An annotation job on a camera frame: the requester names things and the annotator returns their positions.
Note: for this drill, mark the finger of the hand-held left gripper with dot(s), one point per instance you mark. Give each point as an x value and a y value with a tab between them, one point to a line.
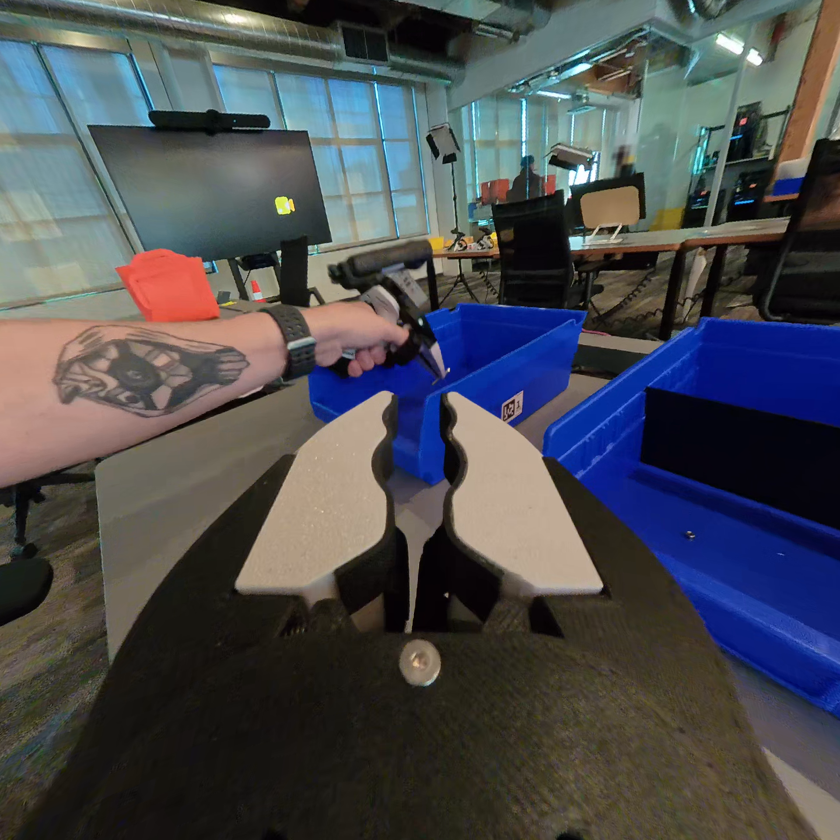
434	361

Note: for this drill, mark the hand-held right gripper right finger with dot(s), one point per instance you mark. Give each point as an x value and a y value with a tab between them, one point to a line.
518	518

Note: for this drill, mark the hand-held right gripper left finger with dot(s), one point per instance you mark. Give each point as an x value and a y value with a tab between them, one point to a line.
321	512

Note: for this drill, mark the blue labelled plastic bin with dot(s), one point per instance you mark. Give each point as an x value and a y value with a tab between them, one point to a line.
512	354

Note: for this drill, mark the blue divided plastic bin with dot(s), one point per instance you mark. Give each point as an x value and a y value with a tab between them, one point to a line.
722	577

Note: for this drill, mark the person's left forearm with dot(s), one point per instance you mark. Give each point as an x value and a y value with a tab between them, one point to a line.
131	394

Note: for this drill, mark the person's left hand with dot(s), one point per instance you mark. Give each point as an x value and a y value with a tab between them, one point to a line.
348	334

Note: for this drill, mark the yellow plastic bin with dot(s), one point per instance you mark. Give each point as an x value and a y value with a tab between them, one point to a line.
441	243

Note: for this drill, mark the black monitor stand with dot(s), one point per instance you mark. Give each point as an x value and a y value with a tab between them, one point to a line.
295	269

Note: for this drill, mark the black smartwatch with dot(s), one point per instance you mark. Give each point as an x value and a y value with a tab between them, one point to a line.
295	341

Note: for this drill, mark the orange box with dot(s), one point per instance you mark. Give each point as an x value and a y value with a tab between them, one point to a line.
494	190

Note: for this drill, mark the studio light on tripod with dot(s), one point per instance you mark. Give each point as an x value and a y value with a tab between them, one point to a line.
443	141

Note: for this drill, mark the small orange traffic cone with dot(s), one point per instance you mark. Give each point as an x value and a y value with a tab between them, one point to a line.
257	292

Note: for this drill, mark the large black monitor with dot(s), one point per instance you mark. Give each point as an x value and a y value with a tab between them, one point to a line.
210	190

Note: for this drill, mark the white laptop stand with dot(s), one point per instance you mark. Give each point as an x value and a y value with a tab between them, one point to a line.
600	233

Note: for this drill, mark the studio light panel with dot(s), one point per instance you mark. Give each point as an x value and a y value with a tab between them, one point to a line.
571	157

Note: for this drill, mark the orange plastic bin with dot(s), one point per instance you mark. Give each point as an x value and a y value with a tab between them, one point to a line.
170	285

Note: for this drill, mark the black webcam bar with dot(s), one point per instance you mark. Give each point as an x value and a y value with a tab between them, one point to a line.
210	121

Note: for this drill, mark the black framed beige board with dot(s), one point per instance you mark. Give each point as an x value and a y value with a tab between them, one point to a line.
610	207

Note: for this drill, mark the black bin divider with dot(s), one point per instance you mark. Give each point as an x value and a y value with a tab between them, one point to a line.
741	453

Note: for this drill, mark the wooden top desk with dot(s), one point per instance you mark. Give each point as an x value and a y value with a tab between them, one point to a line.
656	239

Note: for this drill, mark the black equipment rack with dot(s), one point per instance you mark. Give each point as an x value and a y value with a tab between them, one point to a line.
735	164

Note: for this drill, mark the blue storage bins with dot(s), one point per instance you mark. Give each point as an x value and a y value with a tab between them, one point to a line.
781	189

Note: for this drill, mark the wooden post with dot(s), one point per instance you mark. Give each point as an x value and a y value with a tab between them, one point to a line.
810	79

